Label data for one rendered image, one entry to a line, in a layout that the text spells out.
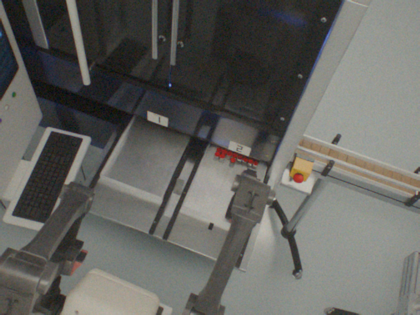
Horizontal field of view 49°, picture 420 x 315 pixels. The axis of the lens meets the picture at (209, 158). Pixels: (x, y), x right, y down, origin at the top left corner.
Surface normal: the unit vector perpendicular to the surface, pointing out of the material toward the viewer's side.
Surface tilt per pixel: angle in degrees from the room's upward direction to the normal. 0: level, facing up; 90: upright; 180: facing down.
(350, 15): 90
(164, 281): 0
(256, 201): 16
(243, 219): 52
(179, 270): 0
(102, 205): 0
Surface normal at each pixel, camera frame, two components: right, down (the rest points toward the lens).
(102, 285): 0.32, -0.90
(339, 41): -0.34, 0.80
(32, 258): -0.03, 0.33
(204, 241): 0.11, -0.50
